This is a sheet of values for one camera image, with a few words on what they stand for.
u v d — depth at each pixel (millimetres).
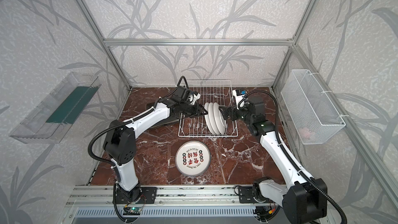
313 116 608
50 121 629
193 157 861
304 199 383
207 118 835
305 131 735
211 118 838
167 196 752
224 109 670
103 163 852
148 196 737
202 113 828
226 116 684
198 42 1987
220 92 1155
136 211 710
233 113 670
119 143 485
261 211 786
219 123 865
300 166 432
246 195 734
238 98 679
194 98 753
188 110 760
